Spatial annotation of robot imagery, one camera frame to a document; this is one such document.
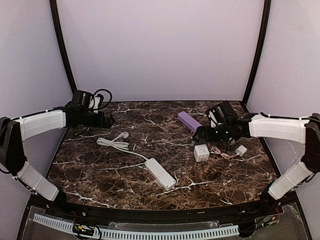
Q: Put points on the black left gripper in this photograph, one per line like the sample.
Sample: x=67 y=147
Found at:
x=104 y=120

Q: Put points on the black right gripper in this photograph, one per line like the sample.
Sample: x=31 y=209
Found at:
x=204 y=133

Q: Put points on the white cube socket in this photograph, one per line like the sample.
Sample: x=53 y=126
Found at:
x=201 y=153

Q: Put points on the white plug with cable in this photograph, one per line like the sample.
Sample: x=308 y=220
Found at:
x=119 y=145

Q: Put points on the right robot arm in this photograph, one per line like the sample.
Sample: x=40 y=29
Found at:
x=302 y=130

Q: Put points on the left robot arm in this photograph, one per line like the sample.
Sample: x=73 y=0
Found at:
x=15 y=131

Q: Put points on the purple power strip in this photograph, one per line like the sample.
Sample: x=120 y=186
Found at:
x=188 y=121

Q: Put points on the small white charger adapter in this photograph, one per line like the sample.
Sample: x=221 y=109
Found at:
x=241 y=150

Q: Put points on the white power strip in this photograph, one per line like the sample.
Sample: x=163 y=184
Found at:
x=160 y=174

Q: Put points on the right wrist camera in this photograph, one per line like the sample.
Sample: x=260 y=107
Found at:
x=222 y=113

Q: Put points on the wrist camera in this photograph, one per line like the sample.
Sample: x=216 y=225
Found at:
x=83 y=99
x=222 y=113

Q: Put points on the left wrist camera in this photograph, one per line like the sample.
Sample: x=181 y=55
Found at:
x=83 y=99

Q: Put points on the black front table rail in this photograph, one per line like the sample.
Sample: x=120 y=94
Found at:
x=239 y=213

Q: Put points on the white slotted cable duct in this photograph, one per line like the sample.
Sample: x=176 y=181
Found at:
x=128 y=231

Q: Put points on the left black frame post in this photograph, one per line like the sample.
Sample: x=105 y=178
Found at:
x=61 y=44

